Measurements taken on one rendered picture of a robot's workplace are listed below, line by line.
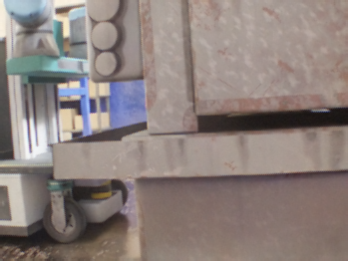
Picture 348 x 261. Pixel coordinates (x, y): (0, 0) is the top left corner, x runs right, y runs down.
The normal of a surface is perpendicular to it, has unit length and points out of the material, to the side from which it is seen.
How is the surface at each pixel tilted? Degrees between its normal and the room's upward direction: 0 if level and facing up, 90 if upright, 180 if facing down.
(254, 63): 90
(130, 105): 90
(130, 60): 90
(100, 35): 90
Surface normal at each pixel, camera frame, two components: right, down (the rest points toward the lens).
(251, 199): -0.20, 0.07
